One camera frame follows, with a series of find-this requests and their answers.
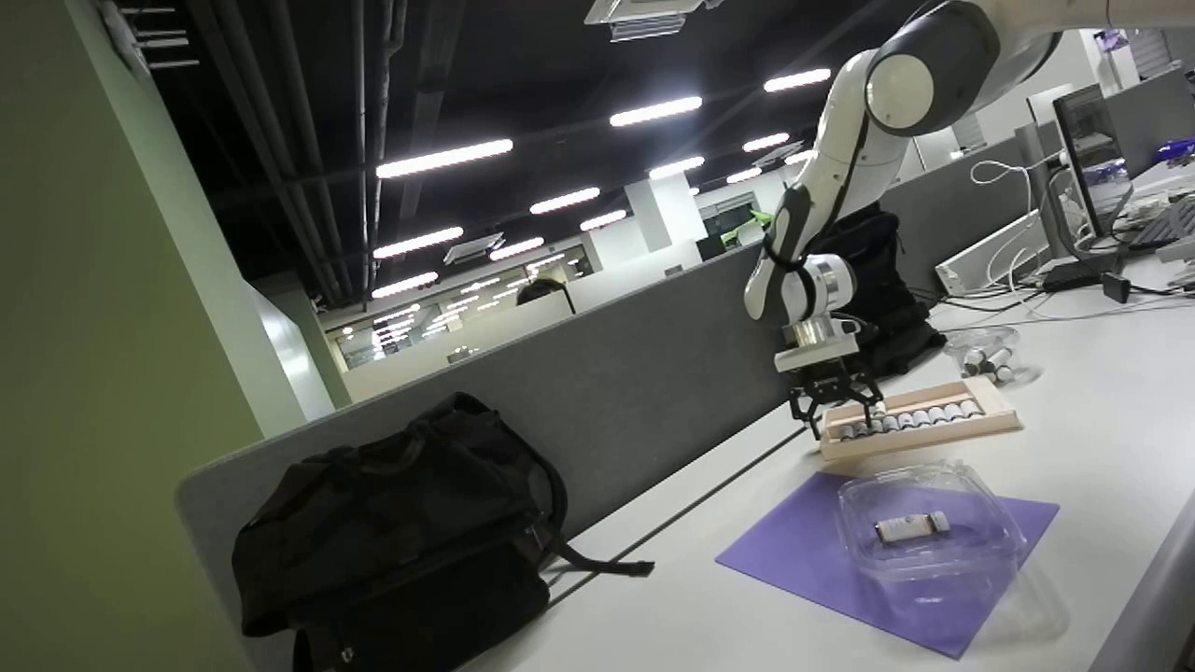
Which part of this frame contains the row of white bottles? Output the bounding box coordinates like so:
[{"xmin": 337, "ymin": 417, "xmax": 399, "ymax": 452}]
[{"xmin": 835, "ymin": 402, "xmax": 983, "ymax": 441}]

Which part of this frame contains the clear plastic clamshell container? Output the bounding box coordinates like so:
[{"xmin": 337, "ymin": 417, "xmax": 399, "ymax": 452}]
[{"xmin": 835, "ymin": 459, "xmax": 1066, "ymax": 656}]

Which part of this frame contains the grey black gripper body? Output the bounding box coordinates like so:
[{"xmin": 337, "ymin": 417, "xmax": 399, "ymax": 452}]
[{"xmin": 773, "ymin": 316, "xmax": 866, "ymax": 400}]

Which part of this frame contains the white power strip box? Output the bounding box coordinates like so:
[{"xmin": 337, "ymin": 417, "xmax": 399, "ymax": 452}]
[{"xmin": 935, "ymin": 212, "xmax": 1048, "ymax": 300}]

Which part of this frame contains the black backpack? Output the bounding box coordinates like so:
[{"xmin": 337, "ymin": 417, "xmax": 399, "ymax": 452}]
[
  {"xmin": 232, "ymin": 391, "xmax": 654, "ymax": 672},
  {"xmin": 818, "ymin": 204, "xmax": 944, "ymax": 377}
]

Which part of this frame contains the computer monitor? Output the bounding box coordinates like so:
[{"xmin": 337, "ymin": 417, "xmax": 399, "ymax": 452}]
[{"xmin": 1052, "ymin": 70, "xmax": 1195, "ymax": 252}]

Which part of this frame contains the small white bottle in container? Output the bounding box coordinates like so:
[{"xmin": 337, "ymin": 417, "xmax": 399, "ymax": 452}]
[{"xmin": 875, "ymin": 513, "xmax": 948, "ymax": 547}]

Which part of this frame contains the black backpack far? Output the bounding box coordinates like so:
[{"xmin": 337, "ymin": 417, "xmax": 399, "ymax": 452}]
[{"xmin": 818, "ymin": 204, "xmax": 944, "ymax": 377}]

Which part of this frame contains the black backpack near left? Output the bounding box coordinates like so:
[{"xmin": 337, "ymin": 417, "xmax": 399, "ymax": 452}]
[{"xmin": 232, "ymin": 391, "xmax": 654, "ymax": 672}]

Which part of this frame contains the wooden compartment box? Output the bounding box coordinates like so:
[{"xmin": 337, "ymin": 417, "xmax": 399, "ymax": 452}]
[{"xmin": 818, "ymin": 377, "xmax": 1020, "ymax": 462}]

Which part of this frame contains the grey desk divider panel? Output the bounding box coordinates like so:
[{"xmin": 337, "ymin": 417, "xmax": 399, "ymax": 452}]
[{"xmin": 171, "ymin": 135, "xmax": 1048, "ymax": 590}]

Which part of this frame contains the purple paper mat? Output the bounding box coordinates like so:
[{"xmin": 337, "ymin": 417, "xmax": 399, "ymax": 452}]
[{"xmin": 713, "ymin": 468, "xmax": 1063, "ymax": 664}]

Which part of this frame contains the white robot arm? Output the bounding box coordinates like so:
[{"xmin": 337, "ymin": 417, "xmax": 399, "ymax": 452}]
[{"xmin": 743, "ymin": 0, "xmax": 1195, "ymax": 426}]

